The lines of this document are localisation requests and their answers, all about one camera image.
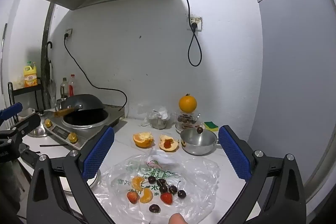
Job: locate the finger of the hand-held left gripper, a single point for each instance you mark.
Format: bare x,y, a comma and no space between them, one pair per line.
11,110
27,123

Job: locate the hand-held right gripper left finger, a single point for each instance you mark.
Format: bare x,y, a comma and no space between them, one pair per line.
98,153

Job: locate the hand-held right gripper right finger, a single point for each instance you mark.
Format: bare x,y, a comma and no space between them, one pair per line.
235,153

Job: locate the white plate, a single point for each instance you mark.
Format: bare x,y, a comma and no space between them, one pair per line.
93,182

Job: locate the tangerine segment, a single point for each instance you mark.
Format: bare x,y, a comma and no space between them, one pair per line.
146,195
137,183

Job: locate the clear printed plastic bag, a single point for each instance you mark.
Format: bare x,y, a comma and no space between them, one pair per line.
194,182

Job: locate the person's right hand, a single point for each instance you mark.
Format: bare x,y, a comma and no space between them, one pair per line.
178,219

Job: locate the large steel wok lid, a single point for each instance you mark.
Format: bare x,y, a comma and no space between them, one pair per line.
39,132

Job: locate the steel induction cooker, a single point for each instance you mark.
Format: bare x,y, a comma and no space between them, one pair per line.
86,134

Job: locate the black pouch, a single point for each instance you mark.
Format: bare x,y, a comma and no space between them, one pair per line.
29,157

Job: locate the black metal rack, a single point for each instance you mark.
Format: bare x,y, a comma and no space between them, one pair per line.
26,90

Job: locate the clear plastic packet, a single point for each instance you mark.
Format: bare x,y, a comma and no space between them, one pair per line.
18,82

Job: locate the black chopstick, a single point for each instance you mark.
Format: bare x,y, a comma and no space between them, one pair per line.
53,145

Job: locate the yellow green sponge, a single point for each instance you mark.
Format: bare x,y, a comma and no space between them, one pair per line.
211,125

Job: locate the steel cup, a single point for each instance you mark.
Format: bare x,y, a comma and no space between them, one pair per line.
60,103
158,121

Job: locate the yellow detergent bottle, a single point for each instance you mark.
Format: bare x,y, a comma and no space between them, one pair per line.
30,75

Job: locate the small pot lid with knob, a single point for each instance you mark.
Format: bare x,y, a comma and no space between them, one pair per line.
198,136

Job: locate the half peeled orange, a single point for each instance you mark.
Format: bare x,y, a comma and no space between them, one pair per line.
141,139

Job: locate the clear oil bottle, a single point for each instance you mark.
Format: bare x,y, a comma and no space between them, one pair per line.
63,87

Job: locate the black umbrella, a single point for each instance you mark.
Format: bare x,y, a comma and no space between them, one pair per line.
49,69

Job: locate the white dish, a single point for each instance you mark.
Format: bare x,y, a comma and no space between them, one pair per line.
181,128

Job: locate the orange peel piece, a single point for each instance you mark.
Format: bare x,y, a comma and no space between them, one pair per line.
172,144

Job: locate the red fruit piece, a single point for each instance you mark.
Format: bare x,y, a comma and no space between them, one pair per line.
167,144

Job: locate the whole orange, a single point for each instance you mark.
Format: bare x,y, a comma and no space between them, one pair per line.
187,103

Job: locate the crumpled clear wrap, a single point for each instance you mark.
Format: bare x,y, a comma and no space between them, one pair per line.
161,111

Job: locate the dark grey wall pipe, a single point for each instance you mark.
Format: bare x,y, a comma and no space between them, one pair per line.
48,29

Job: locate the white wall socket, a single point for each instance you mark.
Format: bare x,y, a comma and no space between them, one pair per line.
68,33
194,23

